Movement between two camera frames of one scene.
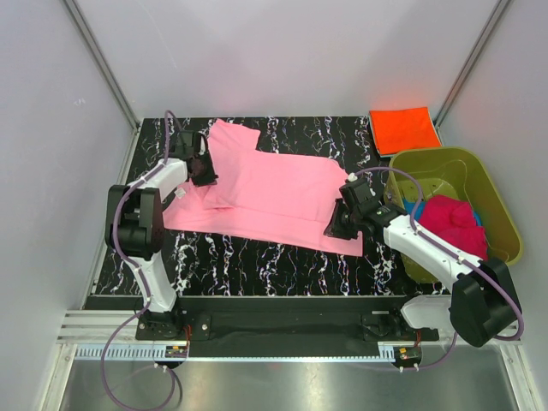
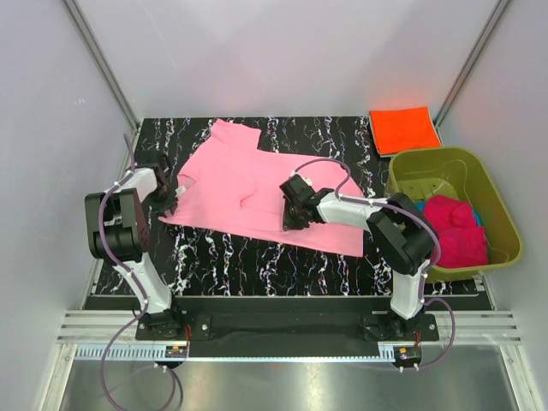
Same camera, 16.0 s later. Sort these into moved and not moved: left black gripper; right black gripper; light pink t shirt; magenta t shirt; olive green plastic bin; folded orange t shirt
Moved: left black gripper; right black gripper
Not moved: magenta t shirt; olive green plastic bin; light pink t shirt; folded orange t shirt
